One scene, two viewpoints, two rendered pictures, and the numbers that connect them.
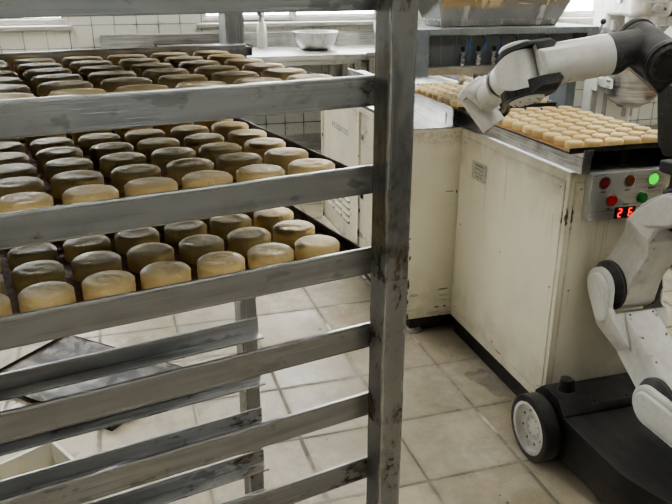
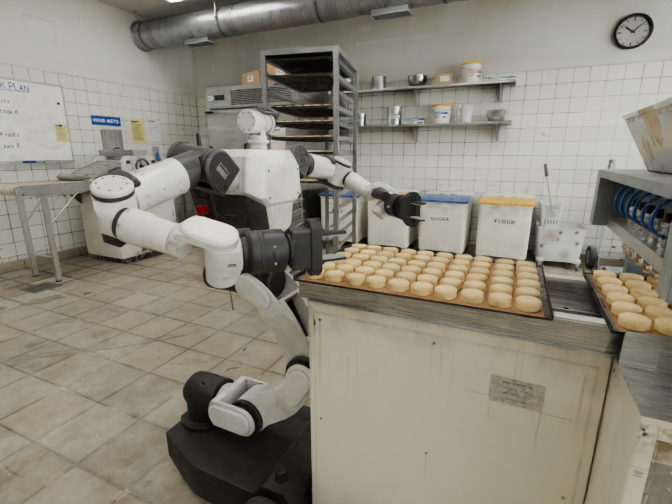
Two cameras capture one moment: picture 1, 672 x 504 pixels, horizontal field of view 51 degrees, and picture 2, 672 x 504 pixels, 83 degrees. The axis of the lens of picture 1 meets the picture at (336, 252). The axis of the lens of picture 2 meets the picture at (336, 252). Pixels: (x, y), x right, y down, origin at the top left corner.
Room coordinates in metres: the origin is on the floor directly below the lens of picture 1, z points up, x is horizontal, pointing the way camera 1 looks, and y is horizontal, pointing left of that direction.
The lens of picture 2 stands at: (2.71, -1.64, 1.22)
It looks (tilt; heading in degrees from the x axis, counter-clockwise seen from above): 15 degrees down; 132
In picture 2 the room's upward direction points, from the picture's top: straight up
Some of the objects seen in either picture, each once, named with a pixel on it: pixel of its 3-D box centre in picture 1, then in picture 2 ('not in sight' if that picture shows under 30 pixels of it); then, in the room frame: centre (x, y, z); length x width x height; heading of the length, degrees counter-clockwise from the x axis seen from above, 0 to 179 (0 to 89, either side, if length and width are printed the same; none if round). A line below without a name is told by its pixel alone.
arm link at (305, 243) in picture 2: not in sight; (290, 248); (2.12, -1.13, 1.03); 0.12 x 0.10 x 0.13; 62
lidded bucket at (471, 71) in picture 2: not in sight; (471, 73); (0.75, 2.84, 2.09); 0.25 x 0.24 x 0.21; 107
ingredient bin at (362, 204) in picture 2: not in sight; (346, 218); (-0.56, 2.23, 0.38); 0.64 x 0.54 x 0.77; 110
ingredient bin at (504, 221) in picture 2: not in sight; (504, 229); (1.30, 2.80, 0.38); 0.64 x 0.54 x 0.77; 104
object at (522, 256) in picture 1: (542, 255); (439, 422); (2.29, -0.71, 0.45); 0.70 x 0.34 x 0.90; 16
